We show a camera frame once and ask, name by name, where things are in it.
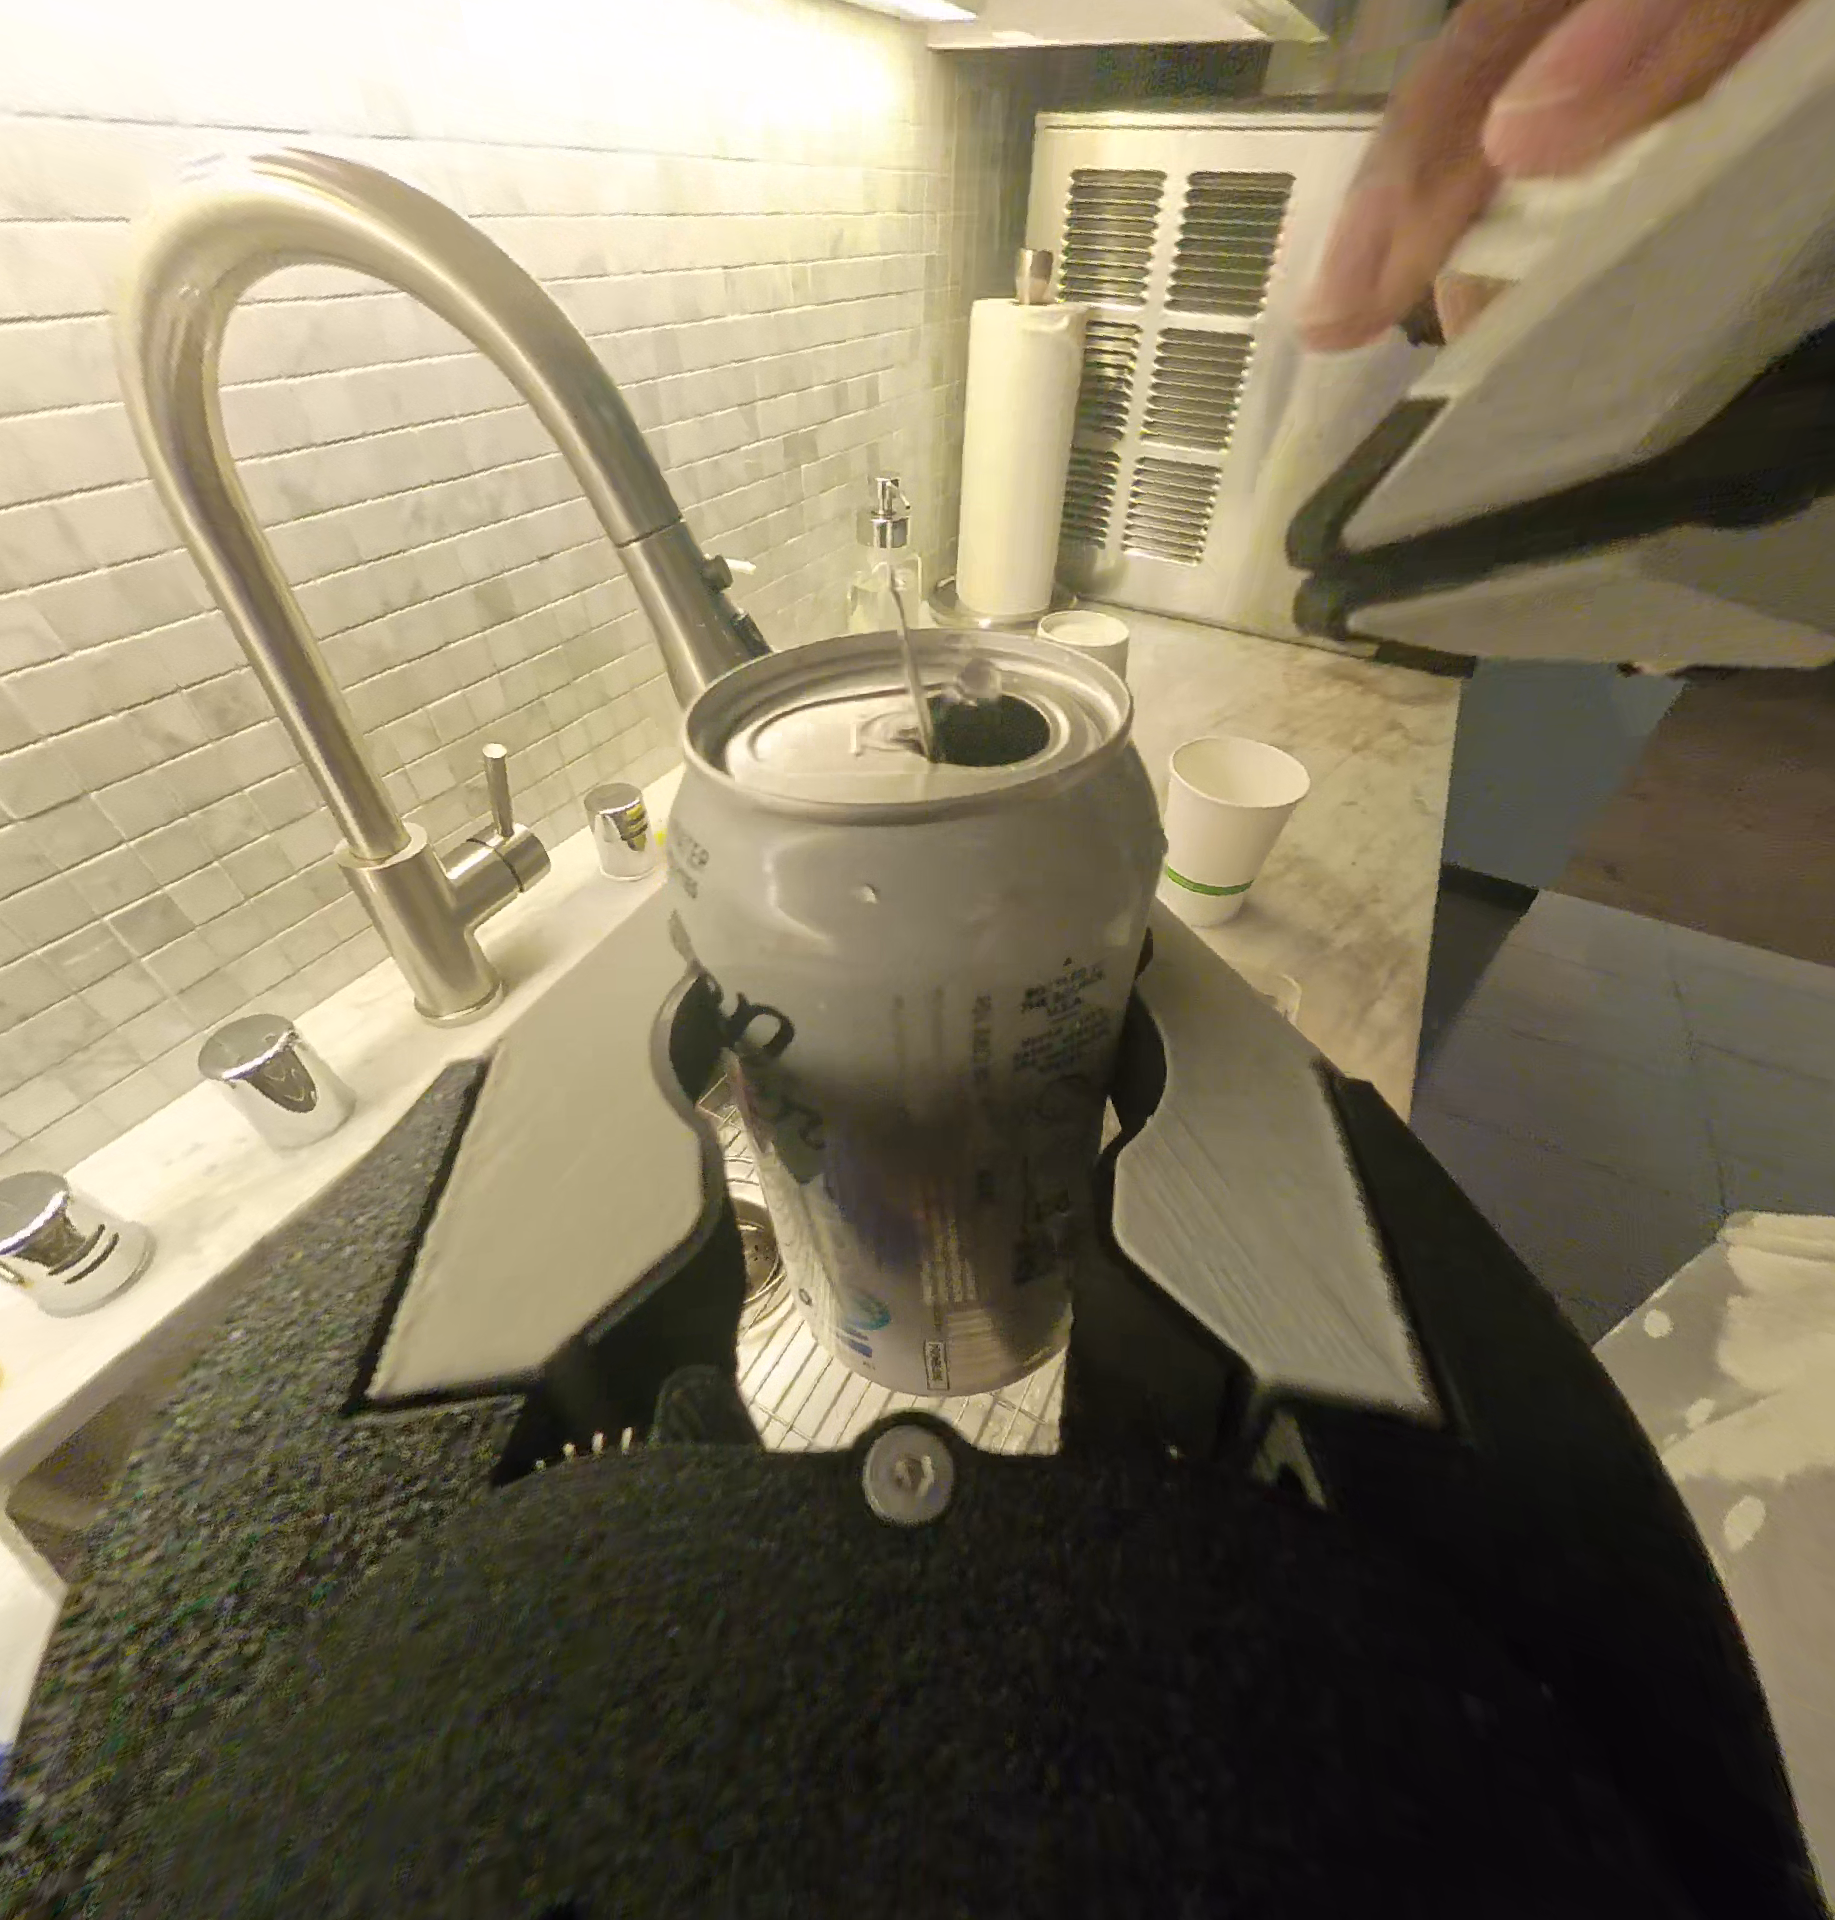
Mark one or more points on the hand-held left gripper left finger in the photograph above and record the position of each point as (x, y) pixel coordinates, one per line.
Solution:
(542, 1201)

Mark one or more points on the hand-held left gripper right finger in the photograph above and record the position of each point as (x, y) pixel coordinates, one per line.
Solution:
(1262, 1215)

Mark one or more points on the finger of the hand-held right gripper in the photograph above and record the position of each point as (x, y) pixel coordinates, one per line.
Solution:
(1608, 600)
(1608, 300)

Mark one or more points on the white paper cup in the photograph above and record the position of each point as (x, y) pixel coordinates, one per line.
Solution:
(1232, 824)

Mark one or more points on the silver aluminium drink can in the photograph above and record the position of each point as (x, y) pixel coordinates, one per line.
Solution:
(918, 931)

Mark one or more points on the white marble desk countertop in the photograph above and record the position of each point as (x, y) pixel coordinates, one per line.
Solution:
(1368, 780)

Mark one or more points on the person's right hand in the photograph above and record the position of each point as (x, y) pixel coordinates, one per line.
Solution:
(1458, 134)

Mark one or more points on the stainless steel sink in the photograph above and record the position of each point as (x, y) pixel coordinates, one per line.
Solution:
(752, 1185)

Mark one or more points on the sink drain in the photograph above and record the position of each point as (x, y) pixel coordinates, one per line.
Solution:
(764, 1261)

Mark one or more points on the chrome counter knob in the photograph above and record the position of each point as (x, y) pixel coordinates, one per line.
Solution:
(40, 1238)
(272, 1072)
(620, 833)

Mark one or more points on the stainless steel vented appliance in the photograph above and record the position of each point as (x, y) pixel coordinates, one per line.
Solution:
(1248, 585)

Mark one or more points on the white paper towel roll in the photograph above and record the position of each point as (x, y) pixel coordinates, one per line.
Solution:
(1034, 272)
(1014, 451)

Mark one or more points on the white patterned clothing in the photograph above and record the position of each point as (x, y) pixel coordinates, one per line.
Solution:
(1787, 1500)

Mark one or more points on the clear glass soap dispenser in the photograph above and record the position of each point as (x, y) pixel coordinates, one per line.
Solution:
(876, 592)

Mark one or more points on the stainless steel gooseneck faucet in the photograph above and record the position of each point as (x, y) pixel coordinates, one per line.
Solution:
(182, 375)

